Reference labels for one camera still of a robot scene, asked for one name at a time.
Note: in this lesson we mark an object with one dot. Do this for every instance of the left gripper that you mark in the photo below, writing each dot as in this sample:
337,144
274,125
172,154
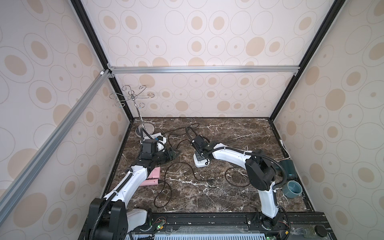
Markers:
170,154

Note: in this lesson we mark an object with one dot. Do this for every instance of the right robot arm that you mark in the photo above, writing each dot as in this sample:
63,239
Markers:
264,173

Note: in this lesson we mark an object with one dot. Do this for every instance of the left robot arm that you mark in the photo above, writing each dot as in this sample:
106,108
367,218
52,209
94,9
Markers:
108,218

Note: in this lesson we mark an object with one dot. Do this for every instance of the white power strip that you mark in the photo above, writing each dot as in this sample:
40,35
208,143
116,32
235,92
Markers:
200,162

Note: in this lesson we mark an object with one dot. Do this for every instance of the white hair dryer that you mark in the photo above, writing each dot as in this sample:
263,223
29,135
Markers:
159,137

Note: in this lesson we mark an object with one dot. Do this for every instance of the chrome cup holder stand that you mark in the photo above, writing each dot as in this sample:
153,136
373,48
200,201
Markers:
122,99

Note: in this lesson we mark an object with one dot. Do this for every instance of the dark green hair dryer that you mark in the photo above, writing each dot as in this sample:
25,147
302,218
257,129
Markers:
289,167

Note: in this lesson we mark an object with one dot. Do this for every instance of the teal ceramic cup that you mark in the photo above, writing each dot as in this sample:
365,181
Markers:
292,189

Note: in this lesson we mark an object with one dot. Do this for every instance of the black round knob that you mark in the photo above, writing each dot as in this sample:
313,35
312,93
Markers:
320,231

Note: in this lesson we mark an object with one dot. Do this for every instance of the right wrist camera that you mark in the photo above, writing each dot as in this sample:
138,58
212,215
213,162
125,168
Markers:
198,142

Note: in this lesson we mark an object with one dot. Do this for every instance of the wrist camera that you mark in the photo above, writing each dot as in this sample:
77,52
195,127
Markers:
198,142
149,145

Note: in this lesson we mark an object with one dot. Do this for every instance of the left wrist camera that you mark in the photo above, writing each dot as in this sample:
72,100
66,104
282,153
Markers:
149,145

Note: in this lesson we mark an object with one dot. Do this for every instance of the horizontal aluminium frame bar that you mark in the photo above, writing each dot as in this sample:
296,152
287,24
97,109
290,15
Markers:
204,70

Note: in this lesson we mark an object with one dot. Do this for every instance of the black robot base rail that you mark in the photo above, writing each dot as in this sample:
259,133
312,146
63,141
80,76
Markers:
291,226

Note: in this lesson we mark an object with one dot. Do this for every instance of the left aluminium frame bar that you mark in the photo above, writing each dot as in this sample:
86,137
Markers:
23,181

